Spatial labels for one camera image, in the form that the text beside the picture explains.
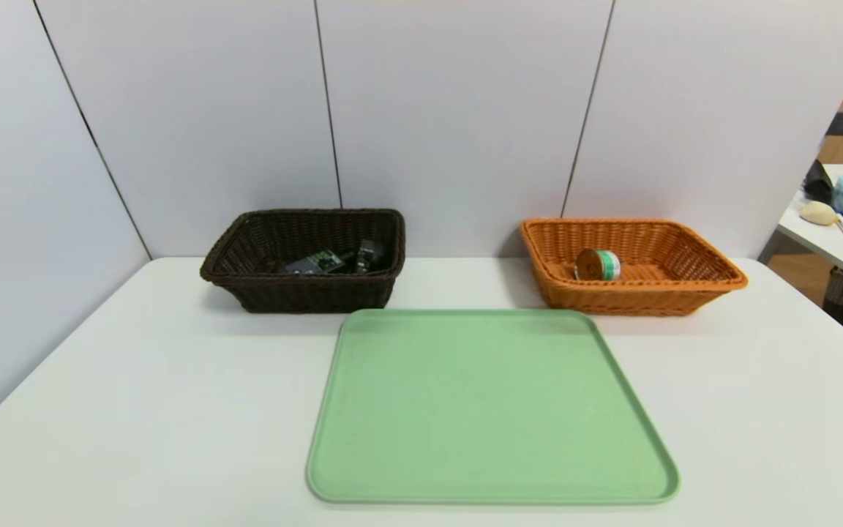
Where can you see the glass cup black holder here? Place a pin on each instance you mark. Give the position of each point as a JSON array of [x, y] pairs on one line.
[[369, 256]]

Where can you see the black square bottle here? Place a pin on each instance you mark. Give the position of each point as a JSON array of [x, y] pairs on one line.
[[315, 261]]

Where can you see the gold lid tin can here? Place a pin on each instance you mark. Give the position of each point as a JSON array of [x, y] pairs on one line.
[[597, 265]]

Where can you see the dark brown wicker basket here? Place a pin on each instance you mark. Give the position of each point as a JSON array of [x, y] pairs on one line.
[[304, 293]]

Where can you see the orange wicker basket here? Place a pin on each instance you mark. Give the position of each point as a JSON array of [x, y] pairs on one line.
[[648, 300]]

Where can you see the light green plastic tray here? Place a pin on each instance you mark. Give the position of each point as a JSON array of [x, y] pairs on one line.
[[480, 424]]

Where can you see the beige oval sponge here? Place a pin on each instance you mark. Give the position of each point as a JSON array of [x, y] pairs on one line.
[[818, 213]]

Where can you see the black pouch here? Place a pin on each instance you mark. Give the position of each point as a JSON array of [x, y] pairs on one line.
[[818, 187]]

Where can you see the white side table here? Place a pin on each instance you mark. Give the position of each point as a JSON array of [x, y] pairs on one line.
[[831, 245]]

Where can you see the grey flat box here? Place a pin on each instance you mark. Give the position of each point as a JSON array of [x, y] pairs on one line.
[[841, 123]]

